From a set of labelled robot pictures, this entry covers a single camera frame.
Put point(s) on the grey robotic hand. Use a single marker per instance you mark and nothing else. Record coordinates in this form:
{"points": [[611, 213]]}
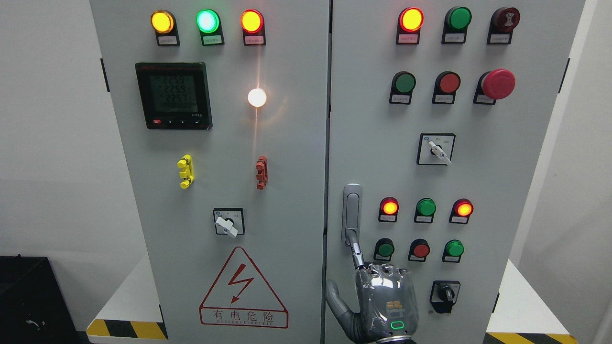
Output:
{"points": [[387, 301]]}

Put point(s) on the silver cabinet door handle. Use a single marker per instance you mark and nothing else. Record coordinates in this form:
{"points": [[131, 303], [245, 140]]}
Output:
{"points": [[351, 212]]}

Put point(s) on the right grey cabinet door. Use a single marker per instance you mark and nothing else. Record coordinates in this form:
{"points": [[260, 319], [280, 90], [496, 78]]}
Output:
{"points": [[375, 144]]}

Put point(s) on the grey cabinet door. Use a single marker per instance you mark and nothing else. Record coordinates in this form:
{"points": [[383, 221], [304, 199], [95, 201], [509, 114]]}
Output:
{"points": [[284, 221], [375, 144]]}

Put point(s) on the left grey cabinet door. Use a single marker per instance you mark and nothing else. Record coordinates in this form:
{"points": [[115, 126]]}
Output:
{"points": [[284, 221]]}

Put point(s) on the lower red push button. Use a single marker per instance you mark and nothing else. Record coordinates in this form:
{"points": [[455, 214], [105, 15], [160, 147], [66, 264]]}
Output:
{"points": [[419, 250]]}

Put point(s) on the red push button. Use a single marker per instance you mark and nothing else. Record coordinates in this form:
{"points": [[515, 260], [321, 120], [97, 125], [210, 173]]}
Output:
{"points": [[445, 88], [419, 250]]}

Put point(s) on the lower right green push button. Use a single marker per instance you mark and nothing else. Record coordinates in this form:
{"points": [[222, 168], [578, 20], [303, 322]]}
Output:
{"points": [[453, 251]]}

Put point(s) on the lit red lamp lower left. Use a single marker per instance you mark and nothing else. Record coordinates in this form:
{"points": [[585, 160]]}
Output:
{"points": [[389, 207]]}

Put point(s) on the lit red lamp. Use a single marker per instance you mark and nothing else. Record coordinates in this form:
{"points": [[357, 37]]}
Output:
{"points": [[409, 25], [461, 211], [389, 207]]}

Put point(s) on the lower green lamp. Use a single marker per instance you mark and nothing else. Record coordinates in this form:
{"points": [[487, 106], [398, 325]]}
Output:
{"points": [[425, 211]]}

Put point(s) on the lit red lamp lower right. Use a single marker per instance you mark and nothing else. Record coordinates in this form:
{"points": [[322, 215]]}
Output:
{"points": [[461, 211]]}

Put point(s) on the red electric hazard warning sticker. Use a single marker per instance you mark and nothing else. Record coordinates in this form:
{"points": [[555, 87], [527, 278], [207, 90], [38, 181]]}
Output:
{"points": [[242, 296]]}

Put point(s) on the upper green push button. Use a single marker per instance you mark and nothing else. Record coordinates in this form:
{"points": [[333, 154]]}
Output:
{"points": [[402, 86]]}

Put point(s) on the upper red push button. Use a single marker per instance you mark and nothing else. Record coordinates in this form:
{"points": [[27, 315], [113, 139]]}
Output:
{"points": [[445, 88]]}

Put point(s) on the white lit indicator lamp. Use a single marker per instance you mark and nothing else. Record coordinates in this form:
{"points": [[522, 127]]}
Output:
{"points": [[257, 97]]}

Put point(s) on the red emergency stop button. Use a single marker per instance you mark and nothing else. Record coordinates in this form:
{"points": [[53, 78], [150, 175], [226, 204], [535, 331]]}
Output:
{"points": [[494, 85]]}

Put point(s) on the white platform with hazard stripes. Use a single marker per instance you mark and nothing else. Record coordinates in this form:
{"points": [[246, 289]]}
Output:
{"points": [[135, 301]]}

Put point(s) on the top right lit red lamp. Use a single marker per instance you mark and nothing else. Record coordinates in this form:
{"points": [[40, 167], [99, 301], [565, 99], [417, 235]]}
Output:
{"points": [[409, 25]]}

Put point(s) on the top right green lamp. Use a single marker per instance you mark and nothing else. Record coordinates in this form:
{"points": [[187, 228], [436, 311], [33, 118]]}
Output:
{"points": [[456, 23]]}

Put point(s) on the black digital power meter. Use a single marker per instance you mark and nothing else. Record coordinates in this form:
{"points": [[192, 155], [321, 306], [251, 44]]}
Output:
{"points": [[174, 95]]}

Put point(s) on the dark red buzzer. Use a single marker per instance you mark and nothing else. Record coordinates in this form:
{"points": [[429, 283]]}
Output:
{"points": [[502, 24]]}

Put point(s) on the orange lit indicator lamp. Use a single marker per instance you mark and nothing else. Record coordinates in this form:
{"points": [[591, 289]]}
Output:
{"points": [[252, 22]]}

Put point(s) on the green lit indicator lamp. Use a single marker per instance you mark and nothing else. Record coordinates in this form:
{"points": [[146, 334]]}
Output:
{"points": [[210, 29]]}

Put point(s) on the black box at left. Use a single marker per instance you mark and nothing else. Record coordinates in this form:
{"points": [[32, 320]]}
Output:
{"points": [[32, 307]]}

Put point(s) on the yellow lit indicator lamp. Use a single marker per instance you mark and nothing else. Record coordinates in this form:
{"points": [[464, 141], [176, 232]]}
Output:
{"points": [[164, 25]]}

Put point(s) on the black rotary selector switch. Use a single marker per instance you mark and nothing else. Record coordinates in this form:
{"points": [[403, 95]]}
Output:
{"points": [[444, 294]]}

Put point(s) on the upper right white selector switch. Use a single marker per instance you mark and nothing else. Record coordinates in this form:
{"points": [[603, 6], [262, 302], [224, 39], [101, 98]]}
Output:
{"points": [[435, 148]]}

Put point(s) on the left door white selector switch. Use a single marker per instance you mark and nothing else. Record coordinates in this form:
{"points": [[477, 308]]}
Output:
{"points": [[229, 221]]}

